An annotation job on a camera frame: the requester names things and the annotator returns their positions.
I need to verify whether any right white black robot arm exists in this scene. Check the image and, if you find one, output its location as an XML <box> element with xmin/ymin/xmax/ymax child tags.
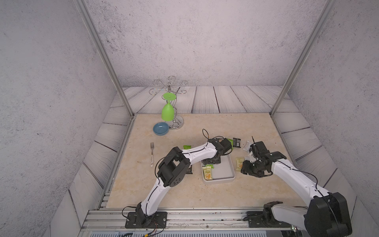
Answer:
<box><xmin>240</xmin><ymin>141</ymin><xmax>352</xmax><ymax>237</ymax></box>

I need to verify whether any silver wire glass rack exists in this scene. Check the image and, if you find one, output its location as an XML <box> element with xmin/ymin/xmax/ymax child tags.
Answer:
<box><xmin>149</xmin><ymin>76</ymin><xmax>188</xmax><ymax>130</ymax></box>

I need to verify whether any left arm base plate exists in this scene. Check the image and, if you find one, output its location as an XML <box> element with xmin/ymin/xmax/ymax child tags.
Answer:
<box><xmin>125</xmin><ymin>212</ymin><xmax>167</xmax><ymax>229</ymax></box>

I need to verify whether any blue ceramic bowl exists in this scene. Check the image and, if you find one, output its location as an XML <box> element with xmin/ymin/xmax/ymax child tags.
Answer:
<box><xmin>153</xmin><ymin>122</ymin><xmax>169</xmax><ymax>136</ymax></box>

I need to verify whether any aluminium front rail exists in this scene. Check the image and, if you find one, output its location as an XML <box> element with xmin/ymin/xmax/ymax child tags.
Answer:
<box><xmin>81</xmin><ymin>207</ymin><xmax>304</xmax><ymax>235</ymax></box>

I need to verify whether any yellow cookie packet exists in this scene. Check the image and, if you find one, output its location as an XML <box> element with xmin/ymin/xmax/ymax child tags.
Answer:
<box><xmin>203</xmin><ymin>166</ymin><xmax>213</xmax><ymax>181</ymax></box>

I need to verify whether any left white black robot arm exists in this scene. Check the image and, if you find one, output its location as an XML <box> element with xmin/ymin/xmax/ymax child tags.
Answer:
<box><xmin>136</xmin><ymin>137</ymin><xmax>232</xmax><ymax>220</ymax></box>

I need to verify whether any white cookie packet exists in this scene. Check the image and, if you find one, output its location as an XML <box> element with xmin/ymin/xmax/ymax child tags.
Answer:
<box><xmin>243</xmin><ymin>141</ymin><xmax>253</xmax><ymax>153</ymax></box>

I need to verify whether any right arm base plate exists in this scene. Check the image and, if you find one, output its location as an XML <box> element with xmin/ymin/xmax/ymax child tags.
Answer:
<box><xmin>242</xmin><ymin>211</ymin><xmax>291</xmax><ymax>228</ymax></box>

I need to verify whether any beige cookie packet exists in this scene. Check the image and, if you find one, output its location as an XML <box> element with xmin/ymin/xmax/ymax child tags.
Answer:
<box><xmin>235</xmin><ymin>158</ymin><xmax>245</xmax><ymax>171</ymax></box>

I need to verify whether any black cookie packet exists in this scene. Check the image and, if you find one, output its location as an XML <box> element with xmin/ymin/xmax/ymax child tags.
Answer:
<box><xmin>233</xmin><ymin>138</ymin><xmax>241</xmax><ymax>148</ymax></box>
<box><xmin>186</xmin><ymin>166</ymin><xmax>193</xmax><ymax>174</ymax></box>

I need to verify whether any green plastic wine glass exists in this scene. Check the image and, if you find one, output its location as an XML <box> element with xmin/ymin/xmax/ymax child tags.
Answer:
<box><xmin>161</xmin><ymin>92</ymin><xmax>176</xmax><ymax>121</ymax></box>

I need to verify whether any white plastic storage box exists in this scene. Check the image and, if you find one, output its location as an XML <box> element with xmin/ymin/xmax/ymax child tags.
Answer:
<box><xmin>201</xmin><ymin>155</ymin><xmax>235</xmax><ymax>184</ymax></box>

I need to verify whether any left aluminium frame post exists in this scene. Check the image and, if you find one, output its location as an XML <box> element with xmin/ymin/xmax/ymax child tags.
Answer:
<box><xmin>74</xmin><ymin>0</ymin><xmax>134</xmax><ymax>118</ymax></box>

